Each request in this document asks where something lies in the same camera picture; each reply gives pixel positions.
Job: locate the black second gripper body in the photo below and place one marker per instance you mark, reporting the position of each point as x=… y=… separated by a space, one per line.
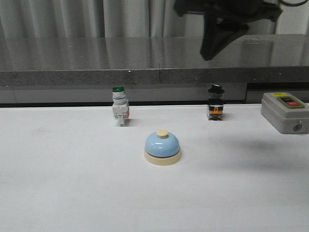
x=241 y=11

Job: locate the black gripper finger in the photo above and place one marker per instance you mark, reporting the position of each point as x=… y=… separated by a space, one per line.
x=218 y=34

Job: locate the blue desk bell cream base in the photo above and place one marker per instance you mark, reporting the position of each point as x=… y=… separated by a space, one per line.
x=162 y=148

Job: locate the grey stone counter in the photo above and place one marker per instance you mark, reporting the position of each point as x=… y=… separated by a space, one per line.
x=76 y=71

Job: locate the grey push button control box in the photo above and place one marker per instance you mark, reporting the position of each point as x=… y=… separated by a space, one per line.
x=287 y=113

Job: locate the grey curtain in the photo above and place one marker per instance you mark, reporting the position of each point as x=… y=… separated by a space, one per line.
x=95 y=19

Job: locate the black selector switch orange body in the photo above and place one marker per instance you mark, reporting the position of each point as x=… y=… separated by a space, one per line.
x=215 y=102

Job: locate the green pushbutton switch white body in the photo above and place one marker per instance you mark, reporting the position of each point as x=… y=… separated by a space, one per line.
x=120 y=107

